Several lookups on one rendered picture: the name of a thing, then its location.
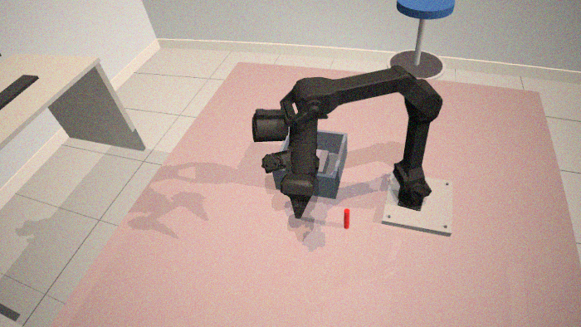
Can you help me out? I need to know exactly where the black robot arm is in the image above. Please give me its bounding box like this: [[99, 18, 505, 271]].
[[252, 66, 443, 212]]

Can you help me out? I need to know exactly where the dark red peg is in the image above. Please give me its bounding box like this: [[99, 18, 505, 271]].
[[344, 209, 350, 229]]

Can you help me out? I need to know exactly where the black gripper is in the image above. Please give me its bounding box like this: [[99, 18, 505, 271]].
[[281, 140, 320, 219]]

